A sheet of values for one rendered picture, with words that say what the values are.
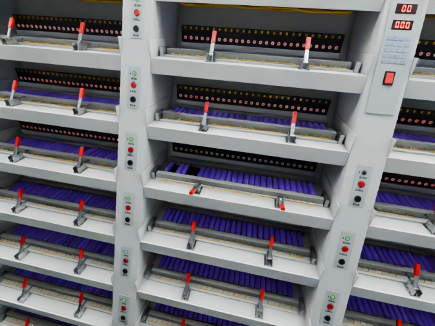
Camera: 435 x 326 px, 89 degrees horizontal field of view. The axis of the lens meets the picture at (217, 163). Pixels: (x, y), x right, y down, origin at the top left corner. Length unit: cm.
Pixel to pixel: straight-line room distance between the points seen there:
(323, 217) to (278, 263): 22
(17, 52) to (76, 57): 22
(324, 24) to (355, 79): 29
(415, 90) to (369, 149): 18
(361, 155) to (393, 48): 28
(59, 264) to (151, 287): 40
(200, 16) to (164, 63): 29
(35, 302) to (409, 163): 145
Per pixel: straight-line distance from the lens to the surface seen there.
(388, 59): 75
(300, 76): 69
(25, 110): 102
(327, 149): 70
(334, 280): 85
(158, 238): 86
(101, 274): 106
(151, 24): 78
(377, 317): 108
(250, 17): 94
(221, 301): 94
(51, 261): 119
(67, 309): 126
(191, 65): 71
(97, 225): 97
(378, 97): 73
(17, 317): 156
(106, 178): 86
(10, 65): 133
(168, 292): 96
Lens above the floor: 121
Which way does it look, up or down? 11 degrees down
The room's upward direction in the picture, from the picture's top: 7 degrees clockwise
